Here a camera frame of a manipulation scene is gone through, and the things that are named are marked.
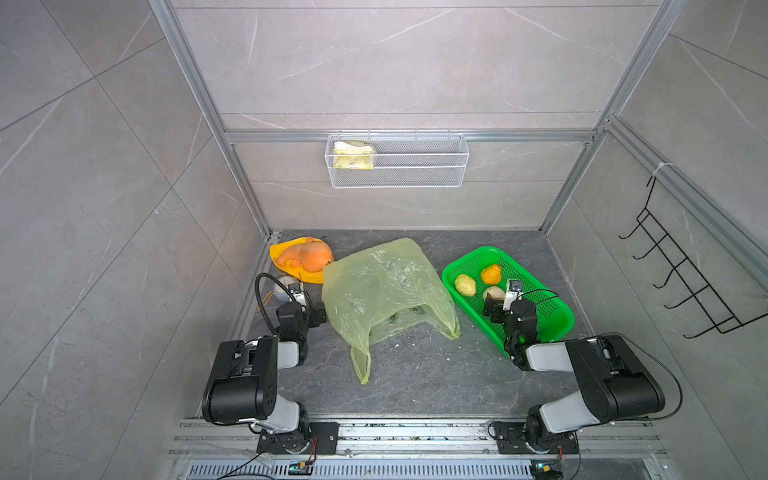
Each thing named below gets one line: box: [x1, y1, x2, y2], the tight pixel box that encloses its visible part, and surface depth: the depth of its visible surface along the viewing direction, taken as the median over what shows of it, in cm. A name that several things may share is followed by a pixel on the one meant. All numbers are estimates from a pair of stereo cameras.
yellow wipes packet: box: [333, 140, 375, 170], surface depth 88 cm
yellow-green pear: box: [454, 274, 476, 296], surface depth 100 cm
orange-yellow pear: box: [481, 264, 502, 285], surface depth 103 cm
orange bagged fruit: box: [275, 237, 333, 272], surface depth 104 cm
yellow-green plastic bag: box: [322, 238, 461, 385], surface depth 94 cm
